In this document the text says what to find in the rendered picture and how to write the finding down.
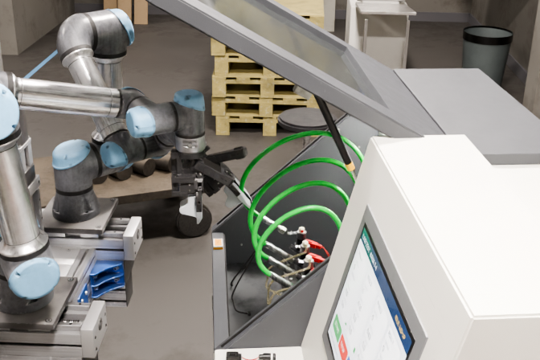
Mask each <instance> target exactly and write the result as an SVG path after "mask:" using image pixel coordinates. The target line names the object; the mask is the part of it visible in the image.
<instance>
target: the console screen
mask: <svg viewBox="0 0 540 360"><path fill-rule="evenodd" d="M322 339H323V342H324V346H325V352H326V356H327V359H328V360H420V358H421V355H422V353H423V350H424V347H425V346H426V343H427V341H428V335H427V332H426V330H425V328H424V327H423V323H422V321H421V320H420V318H419V314H418V313H417V311H416V308H415V306H414V304H413V302H412V299H411V297H410V295H409V292H408V291H407V288H406V286H405V284H404V282H403V279H402V277H401V275H400V273H399V270H398V268H397V266H396V264H395V261H394V259H393V257H392V255H391V252H390V250H389V248H388V246H387V243H386V241H385V239H384V237H383V234H382V232H381V231H380V228H379V226H378V224H377V221H376V219H375V217H374V215H373V212H372V210H371V209H370V205H369V204H367V205H366V209H365V211H364V214H363V217H362V221H361V223H360V226H359V229H358V233H357V235H356V237H355V240H354V244H353V247H352V249H351V252H350V256H349V259H348V261H347V263H346V267H345V270H344V272H343V275H342V279H341V282H340V284H339V287H338V289H337V293H336V296H335V298H334V301H333V305H332V308H331V310H330V313H329V316H328V319H327V322H326V324H325V328H324V331H323V334H322Z"/></svg>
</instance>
